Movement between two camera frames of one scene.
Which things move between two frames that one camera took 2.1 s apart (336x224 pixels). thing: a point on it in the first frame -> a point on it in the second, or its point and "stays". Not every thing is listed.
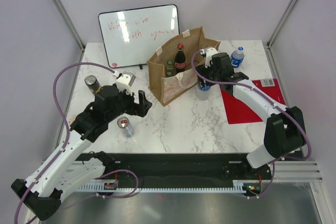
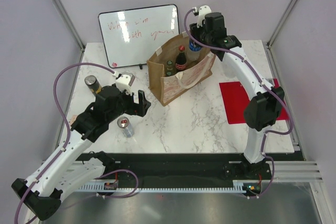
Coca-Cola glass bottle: (180, 60) stays
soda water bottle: (169, 65) stays
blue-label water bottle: (202, 91) -> (193, 53)
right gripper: (202, 71) -> (195, 30)
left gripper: (143, 102) stays
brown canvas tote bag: (169, 87) stays
